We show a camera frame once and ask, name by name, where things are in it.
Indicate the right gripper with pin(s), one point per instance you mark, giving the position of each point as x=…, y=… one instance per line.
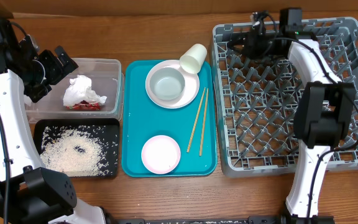
x=251, y=48

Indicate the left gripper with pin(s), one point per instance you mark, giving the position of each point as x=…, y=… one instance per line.
x=58, y=70

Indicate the white napkin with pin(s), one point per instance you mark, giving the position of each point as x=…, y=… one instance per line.
x=80, y=89

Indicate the red snack wrapper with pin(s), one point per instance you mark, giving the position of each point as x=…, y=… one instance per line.
x=85, y=106

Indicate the white paper cup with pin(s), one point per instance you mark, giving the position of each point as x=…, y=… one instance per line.
x=192, y=60

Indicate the pile of rice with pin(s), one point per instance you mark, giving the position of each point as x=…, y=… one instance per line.
x=73, y=152

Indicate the pink bowl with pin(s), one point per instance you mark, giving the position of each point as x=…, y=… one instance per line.
x=160, y=154

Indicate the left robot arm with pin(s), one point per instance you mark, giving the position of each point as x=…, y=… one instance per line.
x=30, y=192

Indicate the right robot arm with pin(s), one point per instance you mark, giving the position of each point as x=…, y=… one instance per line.
x=323, y=114

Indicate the grey dishwasher rack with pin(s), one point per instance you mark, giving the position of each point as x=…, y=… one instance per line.
x=256, y=100

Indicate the clear plastic bin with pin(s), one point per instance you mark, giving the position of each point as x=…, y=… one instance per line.
x=107, y=80

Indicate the left wooden chopstick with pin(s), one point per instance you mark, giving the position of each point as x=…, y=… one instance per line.
x=196, y=121

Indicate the wooden chopstick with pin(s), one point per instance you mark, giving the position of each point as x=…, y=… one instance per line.
x=204, y=121
x=196, y=121

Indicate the black plastic tray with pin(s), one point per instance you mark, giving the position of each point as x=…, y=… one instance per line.
x=39, y=124

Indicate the white round plate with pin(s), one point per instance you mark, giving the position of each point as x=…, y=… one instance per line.
x=192, y=86

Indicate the small grey bowl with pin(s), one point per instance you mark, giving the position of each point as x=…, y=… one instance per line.
x=167, y=83

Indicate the teal serving tray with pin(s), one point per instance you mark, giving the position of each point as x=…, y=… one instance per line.
x=143, y=119

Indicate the right wooden chopstick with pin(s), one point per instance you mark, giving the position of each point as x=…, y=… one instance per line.
x=204, y=121

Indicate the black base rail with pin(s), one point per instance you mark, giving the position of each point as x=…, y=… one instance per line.
x=250, y=220

